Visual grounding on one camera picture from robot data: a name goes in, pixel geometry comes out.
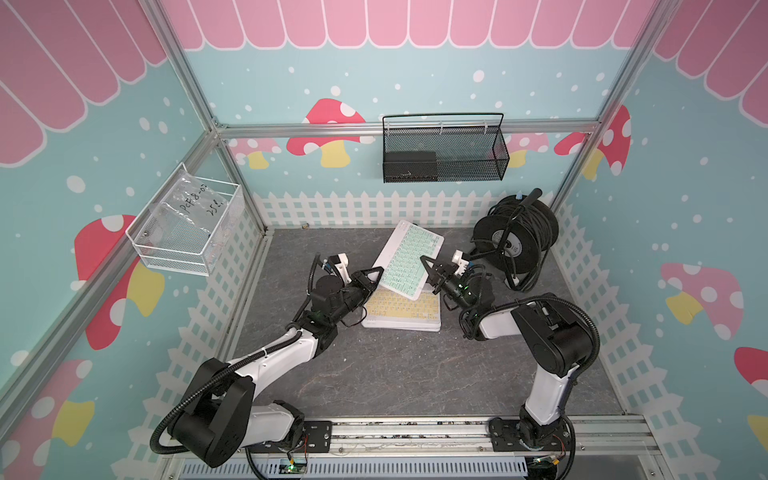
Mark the black cable reel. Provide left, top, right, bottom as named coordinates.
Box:
left=468, top=188, right=559, bottom=292

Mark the black box in basket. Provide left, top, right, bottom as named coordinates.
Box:
left=383, top=151, right=438, bottom=183

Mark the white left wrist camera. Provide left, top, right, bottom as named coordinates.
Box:
left=322, top=254, right=352, bottom=283

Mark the clear wire wall basket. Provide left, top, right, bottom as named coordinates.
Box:
left=125, top=164, right=245, bottom=276

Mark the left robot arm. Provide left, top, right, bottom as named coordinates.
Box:
left=149, top=256, right=385, bottom=468

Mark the black mesh wall basket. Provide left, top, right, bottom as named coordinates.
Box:
left=381, top=112, right=510, bottom=183

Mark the yellow key keyboard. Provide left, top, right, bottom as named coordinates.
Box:
left=362, top=285, right=442, bottom=332

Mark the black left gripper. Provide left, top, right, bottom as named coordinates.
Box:
left=330, top=266, right=384, bottom=324

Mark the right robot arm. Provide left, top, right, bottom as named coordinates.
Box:
left=420, top=251, right=600, bottom=451

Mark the green key keyboard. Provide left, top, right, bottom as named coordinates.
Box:
left=374, top=220, right=444, bottom=301

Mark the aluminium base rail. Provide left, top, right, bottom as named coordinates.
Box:
left=158, top=415, right=673, bottom=479

